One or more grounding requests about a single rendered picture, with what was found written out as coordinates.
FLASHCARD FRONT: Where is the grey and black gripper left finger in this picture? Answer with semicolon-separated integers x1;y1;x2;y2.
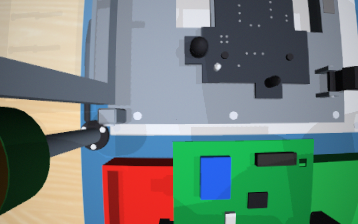
159;218;174;224

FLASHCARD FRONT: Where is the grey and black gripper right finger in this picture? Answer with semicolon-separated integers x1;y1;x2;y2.
310;211;340;224

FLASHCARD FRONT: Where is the red bin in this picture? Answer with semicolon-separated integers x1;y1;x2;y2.
102;157;173;224

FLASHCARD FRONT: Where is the green circuit board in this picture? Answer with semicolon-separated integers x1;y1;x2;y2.
173;139;314;224

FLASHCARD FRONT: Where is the green open-top bin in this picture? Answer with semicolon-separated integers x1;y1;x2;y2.
311;152;358;224

